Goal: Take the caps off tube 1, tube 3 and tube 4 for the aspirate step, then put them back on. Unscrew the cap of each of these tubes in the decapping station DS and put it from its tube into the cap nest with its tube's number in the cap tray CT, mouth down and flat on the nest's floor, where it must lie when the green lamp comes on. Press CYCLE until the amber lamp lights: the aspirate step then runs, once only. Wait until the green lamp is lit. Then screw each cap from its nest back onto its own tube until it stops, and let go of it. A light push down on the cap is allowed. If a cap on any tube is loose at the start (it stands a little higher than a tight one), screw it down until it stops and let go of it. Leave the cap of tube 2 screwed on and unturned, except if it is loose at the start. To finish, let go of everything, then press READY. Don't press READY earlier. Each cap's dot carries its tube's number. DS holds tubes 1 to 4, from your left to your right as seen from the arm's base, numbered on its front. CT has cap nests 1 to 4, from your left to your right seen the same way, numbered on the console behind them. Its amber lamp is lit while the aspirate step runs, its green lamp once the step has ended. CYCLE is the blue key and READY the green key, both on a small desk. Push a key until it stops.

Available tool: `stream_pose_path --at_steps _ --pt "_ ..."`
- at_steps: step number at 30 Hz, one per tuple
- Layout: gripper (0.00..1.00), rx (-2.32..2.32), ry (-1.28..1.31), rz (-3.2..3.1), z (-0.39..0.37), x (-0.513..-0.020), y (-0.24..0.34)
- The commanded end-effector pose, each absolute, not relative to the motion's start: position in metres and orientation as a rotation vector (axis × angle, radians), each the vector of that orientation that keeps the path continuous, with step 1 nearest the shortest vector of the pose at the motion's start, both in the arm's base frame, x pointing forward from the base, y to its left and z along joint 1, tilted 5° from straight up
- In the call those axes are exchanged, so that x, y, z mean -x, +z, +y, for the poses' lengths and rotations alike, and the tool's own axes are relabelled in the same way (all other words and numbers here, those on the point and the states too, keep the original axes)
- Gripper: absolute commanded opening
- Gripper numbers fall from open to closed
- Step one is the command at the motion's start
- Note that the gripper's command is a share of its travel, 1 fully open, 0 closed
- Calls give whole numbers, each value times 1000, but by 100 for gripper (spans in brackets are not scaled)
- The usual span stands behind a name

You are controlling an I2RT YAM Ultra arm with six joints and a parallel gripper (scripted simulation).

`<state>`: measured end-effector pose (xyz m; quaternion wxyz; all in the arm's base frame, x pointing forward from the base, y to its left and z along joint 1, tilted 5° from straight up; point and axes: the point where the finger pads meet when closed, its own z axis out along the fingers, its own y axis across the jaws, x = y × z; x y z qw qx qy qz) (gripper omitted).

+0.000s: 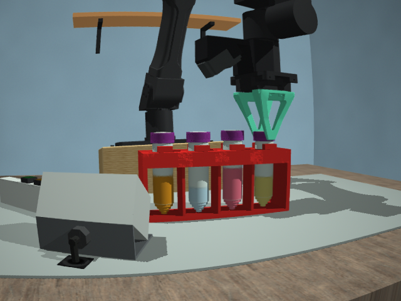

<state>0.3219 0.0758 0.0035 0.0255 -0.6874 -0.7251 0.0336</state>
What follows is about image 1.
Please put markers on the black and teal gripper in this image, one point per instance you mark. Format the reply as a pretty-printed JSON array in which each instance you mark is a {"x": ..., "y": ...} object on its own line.
[{"x": 274, "y": 86}]

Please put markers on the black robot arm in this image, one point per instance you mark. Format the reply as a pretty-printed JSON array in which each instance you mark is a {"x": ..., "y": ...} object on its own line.
[{"x": 163, "y": 86}]

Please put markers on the purple screw cap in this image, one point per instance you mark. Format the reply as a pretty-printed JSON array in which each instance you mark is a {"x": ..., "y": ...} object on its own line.
[
  {"x": 232, "y": 135},
  {"x": 259, "y": 136},
  {"x": 162, "y": 137},
  {"x": 198, "y": 136}
]

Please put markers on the pale grey flat mat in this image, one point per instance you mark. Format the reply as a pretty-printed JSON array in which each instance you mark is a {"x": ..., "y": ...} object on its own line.
[{"x": 324, "y": 211}]

